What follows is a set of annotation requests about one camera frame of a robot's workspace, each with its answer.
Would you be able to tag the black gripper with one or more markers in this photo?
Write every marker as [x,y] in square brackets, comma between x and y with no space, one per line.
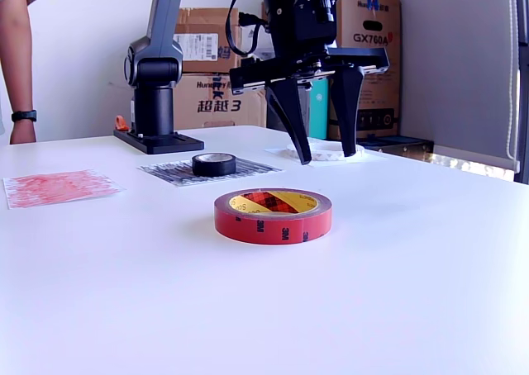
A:
[285,32]

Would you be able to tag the white tape roll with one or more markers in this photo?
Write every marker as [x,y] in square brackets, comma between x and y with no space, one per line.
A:
[324,156]

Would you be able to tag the black tape roll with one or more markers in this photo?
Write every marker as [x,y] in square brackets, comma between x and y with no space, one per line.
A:
[213,169]

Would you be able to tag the red tape roll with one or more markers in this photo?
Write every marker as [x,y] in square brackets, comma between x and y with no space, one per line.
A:
[268,230]

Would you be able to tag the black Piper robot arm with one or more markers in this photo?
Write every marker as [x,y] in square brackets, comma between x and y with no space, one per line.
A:
[153,102]

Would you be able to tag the person's left forearm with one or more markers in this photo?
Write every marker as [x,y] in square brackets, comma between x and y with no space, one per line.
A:
[16,53]

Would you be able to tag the blue tape strip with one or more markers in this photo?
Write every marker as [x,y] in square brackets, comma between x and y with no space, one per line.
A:
[373,1]

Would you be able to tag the person's left hand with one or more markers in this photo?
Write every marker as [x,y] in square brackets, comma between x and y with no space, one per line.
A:
[22,132]

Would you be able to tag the teal box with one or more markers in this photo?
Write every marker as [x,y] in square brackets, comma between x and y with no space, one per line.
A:
[320,110]

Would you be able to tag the tall GX760A cardboard box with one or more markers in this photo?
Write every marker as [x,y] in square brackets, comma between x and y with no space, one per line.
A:
[382,102]

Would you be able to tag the plain white paper sheet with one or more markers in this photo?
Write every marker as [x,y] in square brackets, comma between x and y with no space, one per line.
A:
[372,159]

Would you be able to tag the black scribbled paper sheet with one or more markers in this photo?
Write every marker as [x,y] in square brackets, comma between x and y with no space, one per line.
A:
[256,169]

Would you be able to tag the Huntkey cardboard box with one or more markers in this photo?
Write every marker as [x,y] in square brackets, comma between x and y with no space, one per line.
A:
[223,102]

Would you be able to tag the grey roller blind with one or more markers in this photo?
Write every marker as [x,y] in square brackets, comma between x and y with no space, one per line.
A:
[454,61]

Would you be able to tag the small labelled cardboard box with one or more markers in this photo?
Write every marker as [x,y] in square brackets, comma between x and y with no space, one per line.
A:
[198,24]

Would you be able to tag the orange clamp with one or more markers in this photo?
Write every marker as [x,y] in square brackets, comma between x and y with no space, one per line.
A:
[120,124]

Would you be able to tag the red scribbled paper sheet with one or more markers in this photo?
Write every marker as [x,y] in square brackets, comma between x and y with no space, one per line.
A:
[62,187]

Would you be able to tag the dark green wristwatch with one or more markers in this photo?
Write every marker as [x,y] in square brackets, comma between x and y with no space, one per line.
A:
[24,115]

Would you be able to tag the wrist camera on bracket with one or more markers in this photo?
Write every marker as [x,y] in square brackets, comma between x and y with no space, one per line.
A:
[322,13]

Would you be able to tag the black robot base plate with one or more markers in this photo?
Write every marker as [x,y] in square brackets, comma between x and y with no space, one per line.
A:
[165,145]

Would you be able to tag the dark window frame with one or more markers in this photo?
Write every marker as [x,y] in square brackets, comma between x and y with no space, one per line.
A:
[524,102]

